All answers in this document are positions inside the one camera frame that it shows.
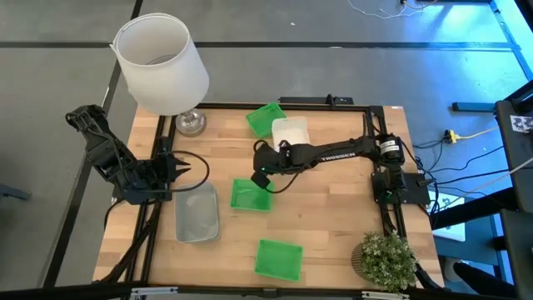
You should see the thin white cable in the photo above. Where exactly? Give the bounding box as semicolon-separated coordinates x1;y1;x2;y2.
347;0;438;20

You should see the green plastic basket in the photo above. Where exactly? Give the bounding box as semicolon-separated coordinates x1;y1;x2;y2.
253;238;304;283
230;177;275;213
245;102;287;139

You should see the thick white cable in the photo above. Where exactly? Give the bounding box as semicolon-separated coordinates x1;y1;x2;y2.
470;156;533;197

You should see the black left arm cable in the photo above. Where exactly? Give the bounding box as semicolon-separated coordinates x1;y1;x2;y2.
170;150;211;193

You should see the white flat sheet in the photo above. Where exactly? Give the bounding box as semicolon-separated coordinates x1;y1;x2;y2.
432;191;466;243

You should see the black flat mounting bracket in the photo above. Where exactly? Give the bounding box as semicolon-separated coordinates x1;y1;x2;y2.
278;94;355;107

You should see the white plastic basket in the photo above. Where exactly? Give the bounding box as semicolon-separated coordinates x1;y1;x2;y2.
271;116;311;153

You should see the white fiducial marker sheet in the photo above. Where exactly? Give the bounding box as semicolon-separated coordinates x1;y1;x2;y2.
510;114;533;134

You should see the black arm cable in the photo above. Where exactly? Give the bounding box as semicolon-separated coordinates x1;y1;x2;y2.
170;150;211;193
252;139;303;195

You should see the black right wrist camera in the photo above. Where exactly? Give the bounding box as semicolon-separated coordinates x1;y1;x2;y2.
251;170;272;191

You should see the grey plastic basket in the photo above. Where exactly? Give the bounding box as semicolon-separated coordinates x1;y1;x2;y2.
173;179;222;244

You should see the white shade table lamp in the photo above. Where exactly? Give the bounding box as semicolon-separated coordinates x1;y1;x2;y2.
110;12;211;138

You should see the yellow power cable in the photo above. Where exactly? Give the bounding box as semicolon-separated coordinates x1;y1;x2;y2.
457;127;500;139

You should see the black floor cable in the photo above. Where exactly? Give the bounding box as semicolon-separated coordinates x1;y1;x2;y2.
428;167;512;187
431;145;506;174

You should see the small potted green plant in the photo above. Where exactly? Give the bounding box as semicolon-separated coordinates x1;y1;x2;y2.
351;231;419;293

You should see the black aluminium table frame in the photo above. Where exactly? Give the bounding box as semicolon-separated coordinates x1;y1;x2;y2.
93;102;445;300

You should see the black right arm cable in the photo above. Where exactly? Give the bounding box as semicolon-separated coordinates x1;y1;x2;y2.
252;139;303;195

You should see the person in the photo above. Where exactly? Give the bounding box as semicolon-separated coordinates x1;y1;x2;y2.
452;261;520;299

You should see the black side cart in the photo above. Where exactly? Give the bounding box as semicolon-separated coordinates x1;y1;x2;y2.
428;78;533;300

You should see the grey metal foot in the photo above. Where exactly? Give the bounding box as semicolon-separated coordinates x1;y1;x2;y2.
0;182;32;202

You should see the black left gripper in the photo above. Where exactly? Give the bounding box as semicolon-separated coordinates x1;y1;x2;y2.
142;154;193;187

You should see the silver metal bracket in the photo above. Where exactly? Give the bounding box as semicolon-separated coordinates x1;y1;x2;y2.
361;290;410;300
131;286;179;298

